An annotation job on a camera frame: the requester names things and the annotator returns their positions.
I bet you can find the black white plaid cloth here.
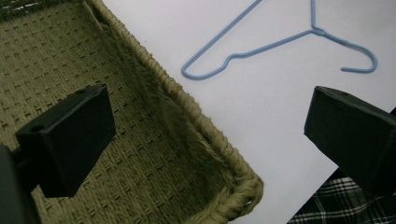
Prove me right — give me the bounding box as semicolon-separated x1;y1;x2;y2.
287;106;396;224

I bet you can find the woven straw basket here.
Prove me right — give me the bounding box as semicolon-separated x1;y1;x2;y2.
0;0;264;224

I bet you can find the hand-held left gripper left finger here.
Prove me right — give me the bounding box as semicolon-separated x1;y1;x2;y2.
14;83;117;199

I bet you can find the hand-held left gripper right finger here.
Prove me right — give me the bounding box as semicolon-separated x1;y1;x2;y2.
304;85;396;198

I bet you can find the blue wire clothes hanger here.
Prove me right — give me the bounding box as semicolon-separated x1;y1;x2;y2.
180;0;379;81

